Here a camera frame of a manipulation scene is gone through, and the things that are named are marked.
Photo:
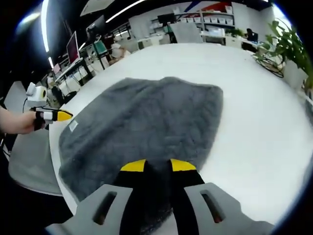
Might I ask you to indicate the grey towel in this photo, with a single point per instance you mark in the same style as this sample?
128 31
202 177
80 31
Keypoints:
146 122

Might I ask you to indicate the person's left hand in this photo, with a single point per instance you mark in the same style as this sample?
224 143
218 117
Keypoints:
28 123

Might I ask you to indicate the white laptop with red screen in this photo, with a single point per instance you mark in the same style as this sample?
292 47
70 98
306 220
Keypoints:
73 47

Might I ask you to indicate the black monitor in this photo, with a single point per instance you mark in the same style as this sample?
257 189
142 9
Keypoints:
166 18

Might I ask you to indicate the white office chair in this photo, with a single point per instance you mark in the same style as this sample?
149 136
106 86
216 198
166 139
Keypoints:
185 33

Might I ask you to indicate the potted green plant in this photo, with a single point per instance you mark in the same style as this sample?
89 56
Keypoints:
291 46

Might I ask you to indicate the shelf with white storage boxes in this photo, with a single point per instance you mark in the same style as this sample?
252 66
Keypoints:
210 17

